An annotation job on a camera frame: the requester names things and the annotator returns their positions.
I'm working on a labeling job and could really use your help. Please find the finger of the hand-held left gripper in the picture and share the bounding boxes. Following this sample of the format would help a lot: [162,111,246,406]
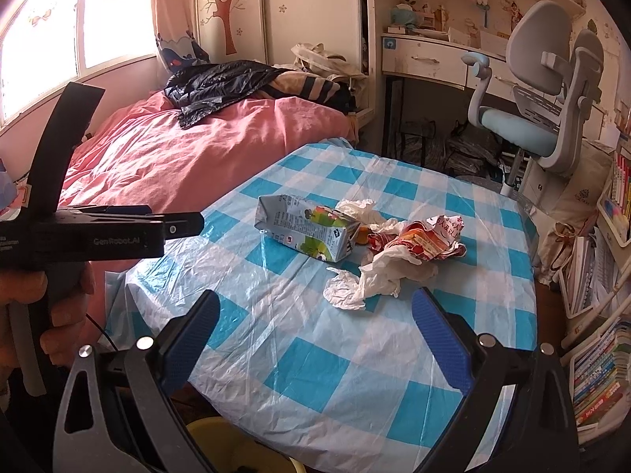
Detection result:
[56,204,205,240]

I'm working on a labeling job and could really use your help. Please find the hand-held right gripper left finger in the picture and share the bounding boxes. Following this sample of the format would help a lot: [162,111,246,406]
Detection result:
[53,290,221,473]

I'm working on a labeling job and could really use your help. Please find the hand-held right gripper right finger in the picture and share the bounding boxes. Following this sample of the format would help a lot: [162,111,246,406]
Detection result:
[411,287,580,473]

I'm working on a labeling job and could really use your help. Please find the large white tissue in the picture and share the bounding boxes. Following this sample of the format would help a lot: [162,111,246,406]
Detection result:
[359,244,439,300]

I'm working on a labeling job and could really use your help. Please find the red orange wrapper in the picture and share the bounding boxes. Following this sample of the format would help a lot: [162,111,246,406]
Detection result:
[367,214,468,263]

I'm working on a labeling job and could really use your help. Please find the yellow plastic bin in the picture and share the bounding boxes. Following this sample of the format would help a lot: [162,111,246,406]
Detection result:
[186,416,307,473]

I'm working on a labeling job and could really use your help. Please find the small white tissue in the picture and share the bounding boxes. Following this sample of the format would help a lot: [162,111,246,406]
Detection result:
[323,267,370,312]

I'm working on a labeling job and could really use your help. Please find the crushed milk carton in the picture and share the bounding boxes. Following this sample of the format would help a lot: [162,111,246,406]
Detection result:
[254,194,363,263]

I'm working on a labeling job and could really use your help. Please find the person's left hand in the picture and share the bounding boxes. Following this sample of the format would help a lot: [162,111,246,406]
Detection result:
[0,262,97,391]

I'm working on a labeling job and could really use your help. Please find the pink blanket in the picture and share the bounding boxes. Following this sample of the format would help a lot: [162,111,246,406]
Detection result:
[56,91,355,336]

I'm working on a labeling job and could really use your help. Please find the blue white checkered tablecloth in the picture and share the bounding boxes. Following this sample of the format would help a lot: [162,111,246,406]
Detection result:
[106,138,540,473]

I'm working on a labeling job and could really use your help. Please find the black puffer jacket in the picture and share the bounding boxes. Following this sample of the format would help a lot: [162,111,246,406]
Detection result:
[164,59,286,130]

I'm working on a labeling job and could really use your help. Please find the stack of colourful books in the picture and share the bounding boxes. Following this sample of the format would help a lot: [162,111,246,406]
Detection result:
[571,322,631,429]

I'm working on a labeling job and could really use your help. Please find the black plastic bags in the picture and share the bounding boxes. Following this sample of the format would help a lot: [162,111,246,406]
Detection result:
[385,118,501,179]

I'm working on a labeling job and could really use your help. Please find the tan navy striped blanket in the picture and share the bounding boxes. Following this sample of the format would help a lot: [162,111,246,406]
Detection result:
[261,69,357,113]

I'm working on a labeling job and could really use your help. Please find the beige printed canvas bag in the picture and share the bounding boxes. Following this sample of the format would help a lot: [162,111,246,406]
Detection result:
[536,147,613,284]

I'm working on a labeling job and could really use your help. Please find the pink printed curtain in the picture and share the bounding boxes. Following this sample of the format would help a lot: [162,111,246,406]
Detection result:
[150,0,212,74]

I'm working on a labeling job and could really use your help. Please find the white bookshelf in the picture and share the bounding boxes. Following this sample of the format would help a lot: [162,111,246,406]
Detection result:
[557,130,631,454]

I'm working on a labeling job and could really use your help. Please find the window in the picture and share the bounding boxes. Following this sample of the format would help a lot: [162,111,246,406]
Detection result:
[0,0,159,126]

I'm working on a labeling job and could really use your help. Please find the beige tote bag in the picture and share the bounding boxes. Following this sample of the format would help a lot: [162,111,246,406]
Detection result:
[291,43,368,80]

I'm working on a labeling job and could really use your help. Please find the grey blue desk chair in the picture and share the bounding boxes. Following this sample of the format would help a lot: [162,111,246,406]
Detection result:
[461,0,606,201]

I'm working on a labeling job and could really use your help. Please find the white wardrobe with tree print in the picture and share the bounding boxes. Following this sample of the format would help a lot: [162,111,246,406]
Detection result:
[192,0,370,69]

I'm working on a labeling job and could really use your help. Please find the white desk with hutch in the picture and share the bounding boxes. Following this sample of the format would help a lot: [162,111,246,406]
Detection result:
[365,0,612,156]

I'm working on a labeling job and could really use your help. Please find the black cable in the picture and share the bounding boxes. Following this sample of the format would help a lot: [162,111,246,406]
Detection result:
[86,311,120,354]

